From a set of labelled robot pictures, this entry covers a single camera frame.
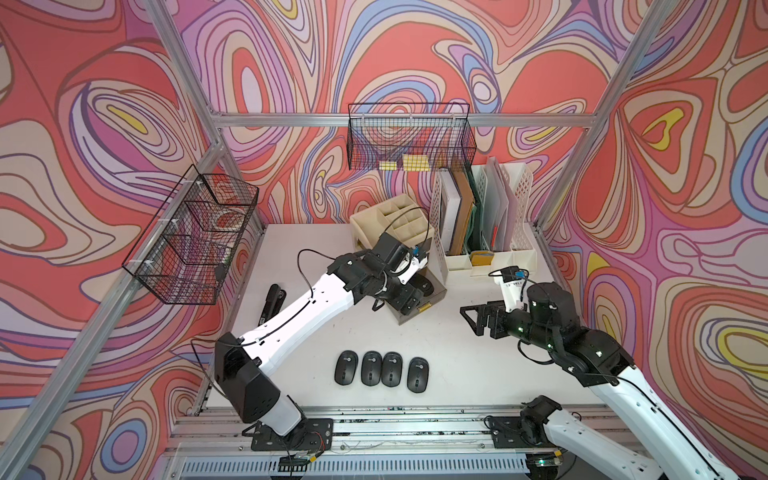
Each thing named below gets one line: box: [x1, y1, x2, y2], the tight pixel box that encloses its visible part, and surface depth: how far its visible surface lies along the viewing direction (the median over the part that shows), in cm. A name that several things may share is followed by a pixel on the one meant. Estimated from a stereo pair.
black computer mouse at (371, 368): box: [361, 350, 383, 387], surface depth 84 cm
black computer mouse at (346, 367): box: [334, 350, 359, 386], surface depth 85 cm
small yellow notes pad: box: [379, 161, 397, 171], surface depth 85 cm
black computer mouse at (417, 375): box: [407, 357, 429, 393], surface depth 83 cm
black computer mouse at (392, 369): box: [381, 351, 403, 387], surface depth 84 cm
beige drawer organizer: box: [350, 193, 435, 251], surface depth 88 cm
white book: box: [439, 168, 462, 253], surface depth 98 cm
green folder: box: [464, 164, 484, 253], surface depth 93 cm
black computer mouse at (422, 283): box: [408, 272, 434, 296], surface depth 100 cm
